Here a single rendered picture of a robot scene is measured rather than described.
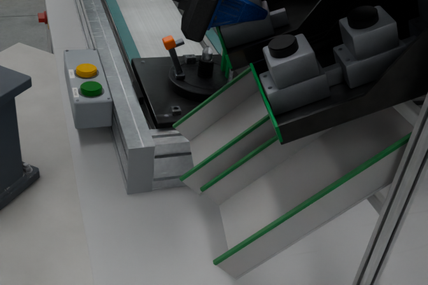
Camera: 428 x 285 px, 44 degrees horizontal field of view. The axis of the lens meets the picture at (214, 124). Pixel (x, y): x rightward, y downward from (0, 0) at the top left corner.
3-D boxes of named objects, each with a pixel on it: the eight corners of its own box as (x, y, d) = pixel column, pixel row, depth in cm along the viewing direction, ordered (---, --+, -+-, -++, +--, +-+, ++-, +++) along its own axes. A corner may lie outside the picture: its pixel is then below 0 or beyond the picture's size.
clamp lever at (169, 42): (176, 76, 101) (164, 42, 96) (172, 71, 102) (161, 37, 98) (193, 69, 101) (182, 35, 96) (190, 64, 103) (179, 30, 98)
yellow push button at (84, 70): (77, 82, 104) (77, 73, 102) (75, 72, 107) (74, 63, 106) (98, 81, 105) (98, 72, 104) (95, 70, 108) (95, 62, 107)
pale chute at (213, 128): (200, 196, 75) (179, 180, 73) (190, 141, 86) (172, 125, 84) (370, 78, 68) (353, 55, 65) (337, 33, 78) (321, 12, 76)
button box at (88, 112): (74, 130, 100) (74, 102, 96) (64, 74, 116) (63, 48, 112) (113, 126, 102) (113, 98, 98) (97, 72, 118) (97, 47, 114)
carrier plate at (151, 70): (156, 132, 93) (157, 123, 92) (130, 66, 112) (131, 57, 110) (281, 121, 101) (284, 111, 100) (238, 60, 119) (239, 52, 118)
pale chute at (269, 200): (236, 280, 64) (213, 264, 62) (220, 204, 75) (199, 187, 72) (446, 149, 56) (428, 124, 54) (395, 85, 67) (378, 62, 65)
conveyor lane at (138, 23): (155, 172, 98) (158, 128, 93) (93, -3, 163) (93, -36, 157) (295, 156, 107) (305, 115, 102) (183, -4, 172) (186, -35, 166)
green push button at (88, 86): (81, 101, 98) (81, 92, 97) (79, 90, 101) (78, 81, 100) (103, 100, 100) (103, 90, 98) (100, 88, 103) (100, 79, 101)
